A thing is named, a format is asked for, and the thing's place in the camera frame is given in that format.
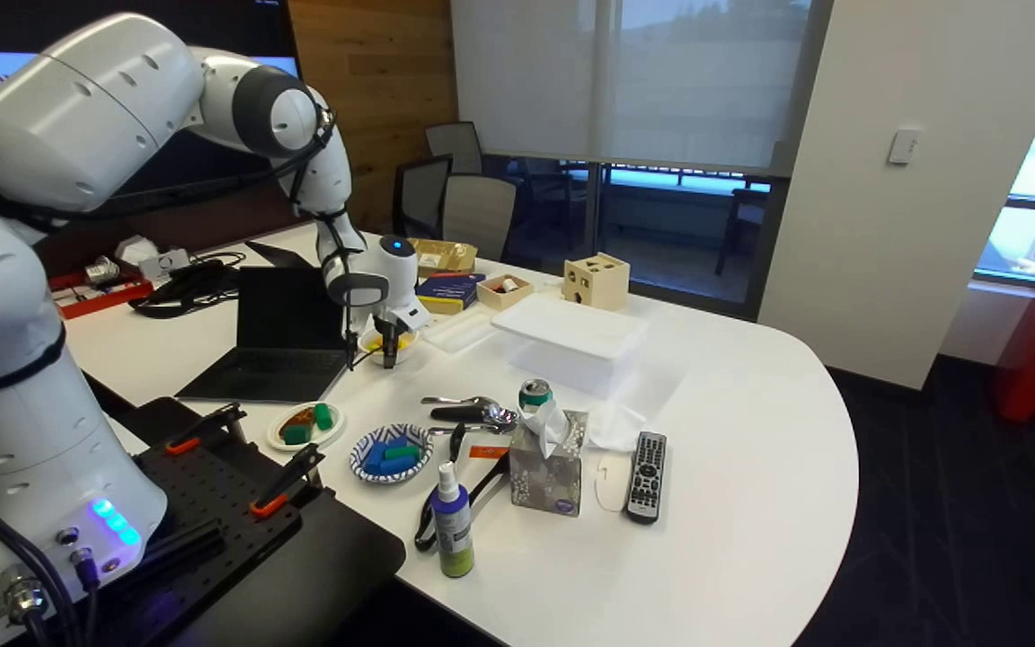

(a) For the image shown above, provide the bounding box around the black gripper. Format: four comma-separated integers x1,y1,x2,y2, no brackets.
358,304,418,375

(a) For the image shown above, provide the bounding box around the green block in bowl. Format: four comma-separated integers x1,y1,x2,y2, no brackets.
369,439,422,471

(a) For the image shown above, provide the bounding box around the blue patterned bowl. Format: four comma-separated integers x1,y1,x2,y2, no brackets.
346,419,436,488

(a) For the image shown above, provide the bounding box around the blue book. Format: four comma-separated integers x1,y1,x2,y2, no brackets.
418,268,484,318

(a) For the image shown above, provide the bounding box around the black laptop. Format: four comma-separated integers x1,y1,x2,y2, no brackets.
175,261,358,407

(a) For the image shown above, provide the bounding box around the cardboard box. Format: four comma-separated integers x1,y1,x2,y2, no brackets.
407,232,480,280

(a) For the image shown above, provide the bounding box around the brown toy food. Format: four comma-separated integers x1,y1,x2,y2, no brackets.
277,410,320,447

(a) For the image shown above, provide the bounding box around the small wooden tray box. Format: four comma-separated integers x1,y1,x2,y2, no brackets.
473,268,535,313

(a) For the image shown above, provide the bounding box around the small white plate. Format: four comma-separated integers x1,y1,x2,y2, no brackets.
260,398,347,455

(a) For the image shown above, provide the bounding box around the green can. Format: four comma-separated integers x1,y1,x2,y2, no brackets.
515,376,557,417

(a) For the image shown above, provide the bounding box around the black flat sleeve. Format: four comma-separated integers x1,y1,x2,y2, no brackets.
244,237,313,274

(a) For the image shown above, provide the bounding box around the black mesh chair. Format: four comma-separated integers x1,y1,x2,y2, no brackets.
393,155,455,241

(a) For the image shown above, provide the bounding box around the black orange clamp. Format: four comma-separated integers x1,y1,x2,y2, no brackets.
247,441,329,520
161,403,247,460

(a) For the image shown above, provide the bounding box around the grey upholstered chair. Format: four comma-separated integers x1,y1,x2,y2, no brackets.
440,171,520,261

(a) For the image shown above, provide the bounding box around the grey tissue box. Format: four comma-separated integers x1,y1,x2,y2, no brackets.
506,376,592,518

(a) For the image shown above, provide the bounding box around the wooden cube with holes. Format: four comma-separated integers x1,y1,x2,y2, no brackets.
562,250,634,313

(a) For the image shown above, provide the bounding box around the dark grey chair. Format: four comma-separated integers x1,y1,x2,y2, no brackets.
423,120,488,180

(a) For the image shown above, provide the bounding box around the black mounting board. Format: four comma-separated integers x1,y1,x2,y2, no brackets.
61,394,411,647

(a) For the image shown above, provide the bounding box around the grey remote control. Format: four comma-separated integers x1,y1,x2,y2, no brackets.
617,427,672,527

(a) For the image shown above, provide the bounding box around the red flat strip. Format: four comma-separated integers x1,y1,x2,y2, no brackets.
55,276,158,325

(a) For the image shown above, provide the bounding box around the white roller blind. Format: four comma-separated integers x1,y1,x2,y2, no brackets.
450,0,835,180

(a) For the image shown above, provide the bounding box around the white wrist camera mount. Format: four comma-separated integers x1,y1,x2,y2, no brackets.
385,285,436,336

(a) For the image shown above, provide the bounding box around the black handled tool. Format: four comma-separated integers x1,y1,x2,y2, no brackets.
423,394,516,436

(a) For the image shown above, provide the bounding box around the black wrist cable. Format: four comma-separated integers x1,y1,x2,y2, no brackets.
272,113,358,261

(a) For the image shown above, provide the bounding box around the black cable bundle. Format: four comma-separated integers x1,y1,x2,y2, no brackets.
131,254,244,319

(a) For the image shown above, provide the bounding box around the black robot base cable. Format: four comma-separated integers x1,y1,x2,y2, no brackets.
0,427,98,647

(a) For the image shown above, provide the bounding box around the white light switch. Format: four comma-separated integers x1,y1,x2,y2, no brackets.
885,122,922,168

